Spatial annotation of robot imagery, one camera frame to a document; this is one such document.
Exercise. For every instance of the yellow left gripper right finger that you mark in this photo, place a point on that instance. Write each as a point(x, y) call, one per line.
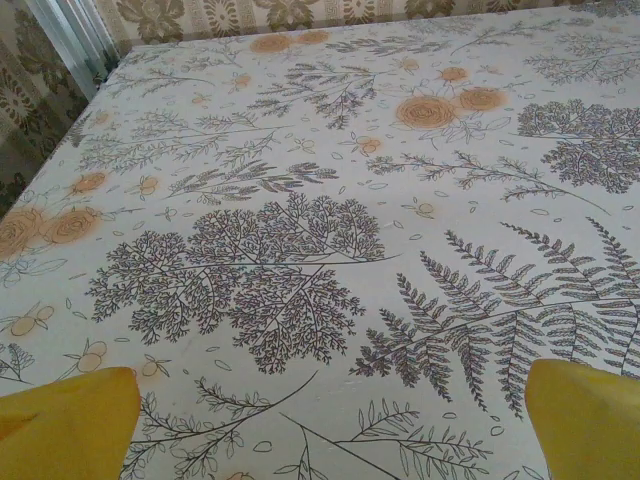
point(590, 430)

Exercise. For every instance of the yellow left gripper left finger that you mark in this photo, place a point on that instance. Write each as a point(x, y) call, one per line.
point(65, 430)

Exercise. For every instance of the floral printed tablecloth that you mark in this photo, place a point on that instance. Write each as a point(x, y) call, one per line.
point(300, 200)

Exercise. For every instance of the aluminium frame post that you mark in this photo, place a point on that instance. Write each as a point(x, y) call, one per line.
point(80, 35)

